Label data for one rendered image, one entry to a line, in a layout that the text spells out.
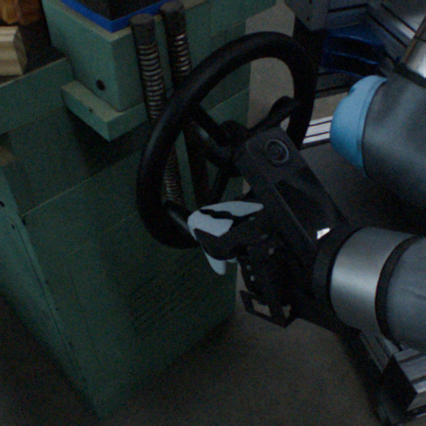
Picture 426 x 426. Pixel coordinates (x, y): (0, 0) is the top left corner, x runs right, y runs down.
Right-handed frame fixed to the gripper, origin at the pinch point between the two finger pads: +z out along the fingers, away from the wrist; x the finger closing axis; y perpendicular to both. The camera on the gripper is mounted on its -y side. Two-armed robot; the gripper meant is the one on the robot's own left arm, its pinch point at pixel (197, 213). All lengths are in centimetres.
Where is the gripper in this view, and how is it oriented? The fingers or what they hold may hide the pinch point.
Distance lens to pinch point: 55.1
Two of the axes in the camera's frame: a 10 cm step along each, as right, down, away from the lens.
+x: 7.5, -4.5, 4.8
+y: 3.0, 8.8, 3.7
